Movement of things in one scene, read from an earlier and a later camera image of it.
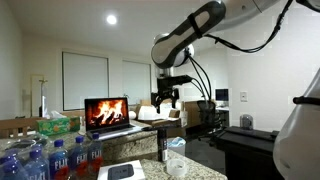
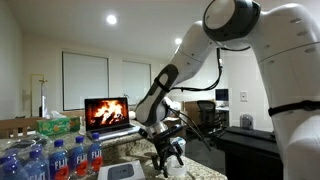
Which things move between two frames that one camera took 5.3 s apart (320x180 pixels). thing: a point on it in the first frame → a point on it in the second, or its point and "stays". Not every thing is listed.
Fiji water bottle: x=59 y=162 stays
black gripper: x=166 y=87 → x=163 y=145
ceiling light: x=111 y=19 stays
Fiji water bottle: x=78 y=160 stays
